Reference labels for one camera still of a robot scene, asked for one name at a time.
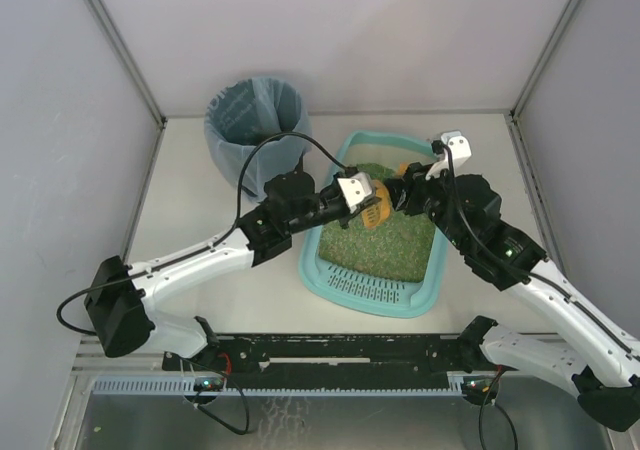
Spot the blue plastic bin liner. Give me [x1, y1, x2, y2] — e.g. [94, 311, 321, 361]
[204, 77, 312, 186]

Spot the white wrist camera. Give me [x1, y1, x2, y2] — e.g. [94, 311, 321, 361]
[337, 172, 376, 215]
[426, 130, 472, 180]

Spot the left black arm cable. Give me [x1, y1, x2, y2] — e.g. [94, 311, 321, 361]
[55, 133, 351, 335]

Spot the left base black cable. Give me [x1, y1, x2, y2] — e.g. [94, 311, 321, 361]
[192, 359, 251, 435]

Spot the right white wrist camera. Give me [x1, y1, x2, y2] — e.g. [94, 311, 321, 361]
[426, 130, 472, 180]

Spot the green cat litter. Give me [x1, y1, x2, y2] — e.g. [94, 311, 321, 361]
[317, 162, 443, 283]

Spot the orange litter scoop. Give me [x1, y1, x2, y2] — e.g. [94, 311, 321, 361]
[358, 162, 422, 229]

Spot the blue slotted cable duct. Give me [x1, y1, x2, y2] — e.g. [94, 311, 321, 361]
[92, 373, 489, 397]

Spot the right base black cable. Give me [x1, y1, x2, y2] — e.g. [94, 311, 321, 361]
[464, 369, 519, 450]

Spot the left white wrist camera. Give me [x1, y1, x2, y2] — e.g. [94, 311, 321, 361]
[337, 172, 376, 215]

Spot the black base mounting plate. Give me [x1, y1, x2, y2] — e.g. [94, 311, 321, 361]
[162, 333, 495, 383]

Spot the black trash bin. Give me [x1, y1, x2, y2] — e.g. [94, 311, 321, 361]
[241, 154, 304, 201]

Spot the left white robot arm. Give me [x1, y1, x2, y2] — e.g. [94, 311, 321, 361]
[84, 167, 380, 358]

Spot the base black cable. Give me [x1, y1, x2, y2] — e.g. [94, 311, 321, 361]
[464, 369, 519, 450]
[192, 359, 251, 435]

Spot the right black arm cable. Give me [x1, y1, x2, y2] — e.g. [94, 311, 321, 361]
[429, 139, 640, 344]

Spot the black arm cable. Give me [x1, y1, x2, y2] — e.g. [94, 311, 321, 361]
[55, 133, 351, 335]
[429, 139, 640, 344]

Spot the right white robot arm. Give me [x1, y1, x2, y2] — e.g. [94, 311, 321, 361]
[384, 163, 639, 432]

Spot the teal litter box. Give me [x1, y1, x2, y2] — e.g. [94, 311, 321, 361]
[299, 131, 448, 318]

